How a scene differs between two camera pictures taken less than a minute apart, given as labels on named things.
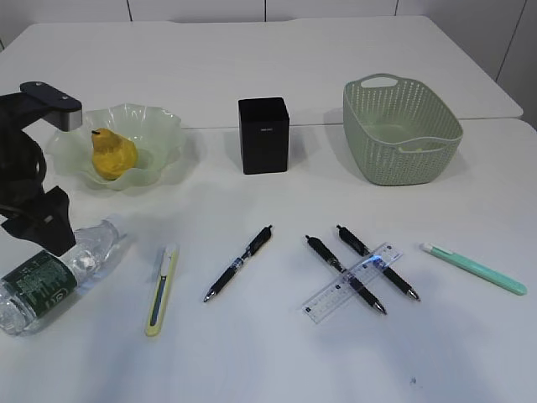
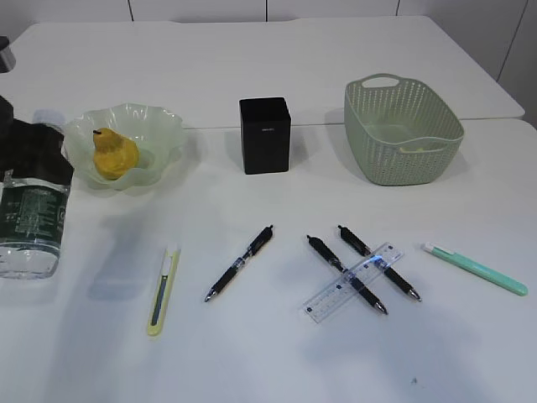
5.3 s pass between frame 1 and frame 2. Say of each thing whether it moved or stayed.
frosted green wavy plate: stayed
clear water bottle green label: moved
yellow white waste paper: stayed
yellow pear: stayed
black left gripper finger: moved
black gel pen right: stayed
